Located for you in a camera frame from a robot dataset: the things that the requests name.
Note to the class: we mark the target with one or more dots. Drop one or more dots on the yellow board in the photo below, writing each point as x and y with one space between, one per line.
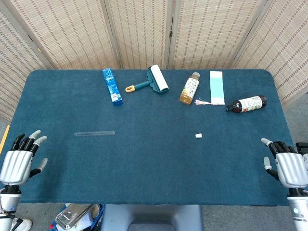
4 139

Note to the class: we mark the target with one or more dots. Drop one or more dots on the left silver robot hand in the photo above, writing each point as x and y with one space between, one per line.
15 166

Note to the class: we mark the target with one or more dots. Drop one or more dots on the teal lint roller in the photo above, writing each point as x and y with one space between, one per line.
158 78

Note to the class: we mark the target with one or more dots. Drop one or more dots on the bamboo folding screen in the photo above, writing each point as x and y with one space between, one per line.
139 33

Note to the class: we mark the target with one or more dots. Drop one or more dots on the blue storage crate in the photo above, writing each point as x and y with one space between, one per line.
101 216

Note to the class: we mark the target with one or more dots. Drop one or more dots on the amber tea bottle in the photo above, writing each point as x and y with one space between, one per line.
189 89

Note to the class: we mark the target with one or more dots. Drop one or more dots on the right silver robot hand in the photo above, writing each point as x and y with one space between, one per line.
292 168

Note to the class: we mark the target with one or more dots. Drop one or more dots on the clear glass test tube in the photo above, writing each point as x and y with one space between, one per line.
95 133

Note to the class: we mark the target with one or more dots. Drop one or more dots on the blue carton box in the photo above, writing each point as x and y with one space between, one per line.
112 87

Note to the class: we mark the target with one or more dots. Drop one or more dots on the small white cap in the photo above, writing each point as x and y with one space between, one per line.
198 136

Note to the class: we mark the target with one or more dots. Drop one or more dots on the metal lidded container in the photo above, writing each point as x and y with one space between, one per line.
72 216

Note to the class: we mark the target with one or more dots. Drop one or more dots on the black box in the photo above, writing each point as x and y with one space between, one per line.
302 146

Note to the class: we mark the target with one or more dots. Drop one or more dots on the light blue tasselled bookmark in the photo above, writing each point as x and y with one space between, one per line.
217 87

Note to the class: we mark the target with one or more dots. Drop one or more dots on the blue table cloth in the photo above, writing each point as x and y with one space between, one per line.
149 163

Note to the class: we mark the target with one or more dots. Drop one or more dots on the dark sauce bottle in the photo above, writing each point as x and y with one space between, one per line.
247 103

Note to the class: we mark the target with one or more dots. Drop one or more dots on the white sneaker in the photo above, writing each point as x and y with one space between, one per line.
22 225

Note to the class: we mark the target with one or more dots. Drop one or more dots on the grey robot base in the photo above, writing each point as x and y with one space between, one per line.
151 216

